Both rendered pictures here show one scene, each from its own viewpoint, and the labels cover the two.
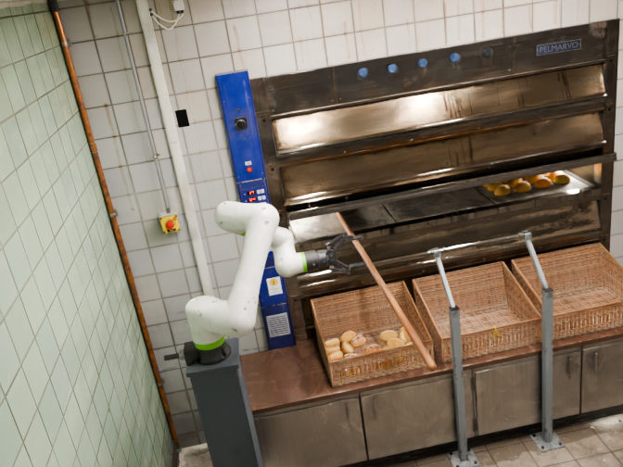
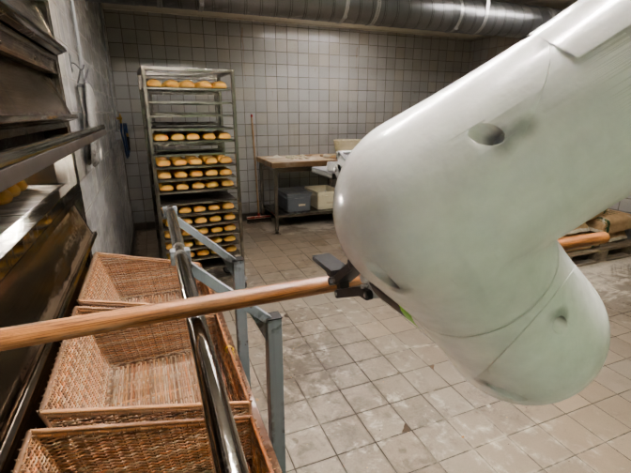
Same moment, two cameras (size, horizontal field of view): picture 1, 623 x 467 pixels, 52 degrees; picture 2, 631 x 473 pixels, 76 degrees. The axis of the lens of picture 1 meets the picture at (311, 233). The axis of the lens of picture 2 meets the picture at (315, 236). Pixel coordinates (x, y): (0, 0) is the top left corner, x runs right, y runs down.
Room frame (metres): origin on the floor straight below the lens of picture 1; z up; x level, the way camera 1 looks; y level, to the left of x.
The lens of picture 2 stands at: (2.84, 0.34, 1.48)
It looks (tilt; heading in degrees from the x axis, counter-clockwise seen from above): 17 degrees down; 253
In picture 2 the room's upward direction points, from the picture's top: straight up
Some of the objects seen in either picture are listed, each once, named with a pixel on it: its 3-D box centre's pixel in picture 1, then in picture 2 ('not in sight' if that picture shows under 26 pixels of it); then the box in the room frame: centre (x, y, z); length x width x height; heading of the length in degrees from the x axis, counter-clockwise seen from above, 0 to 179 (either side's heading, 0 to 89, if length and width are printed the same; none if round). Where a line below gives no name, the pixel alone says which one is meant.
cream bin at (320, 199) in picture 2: not in sight; (322, 196); (1.16, -4.93, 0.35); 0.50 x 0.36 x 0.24; 97
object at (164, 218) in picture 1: (171, 221); not in sight; (3.10, 0.71, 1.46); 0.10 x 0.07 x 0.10; 95
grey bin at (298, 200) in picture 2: not in sight; (293, 199); (1.58, -4.89, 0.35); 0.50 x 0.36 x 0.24; 95
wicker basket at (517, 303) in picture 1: (475, 309); (155, 369); (3.01, -0.82, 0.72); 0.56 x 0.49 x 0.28; 96
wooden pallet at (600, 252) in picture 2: not in sight; (566, 244); (-1.06, -2.92, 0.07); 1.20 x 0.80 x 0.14; 5
